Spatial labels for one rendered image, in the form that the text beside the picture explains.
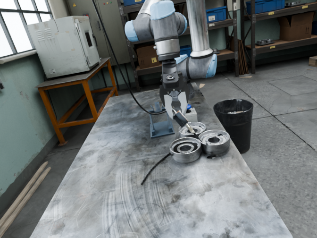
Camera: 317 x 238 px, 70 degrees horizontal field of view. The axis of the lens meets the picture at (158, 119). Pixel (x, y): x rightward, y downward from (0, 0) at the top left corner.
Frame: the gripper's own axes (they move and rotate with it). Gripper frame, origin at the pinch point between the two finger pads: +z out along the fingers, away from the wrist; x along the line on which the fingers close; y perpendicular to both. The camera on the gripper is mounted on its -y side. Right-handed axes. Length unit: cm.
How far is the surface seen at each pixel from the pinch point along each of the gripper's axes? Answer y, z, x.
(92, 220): -25.9, 16.9, 25.8
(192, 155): -8.4, 11.1, -2.6
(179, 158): -8.0, 11.9, 1.4
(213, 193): -22.2, 16.0, -6.1
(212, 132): 3.8, 9.3, -11.6
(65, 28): 197, -64, 107
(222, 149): -5.8, 11.9, -12.8
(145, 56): 348, -17, 35
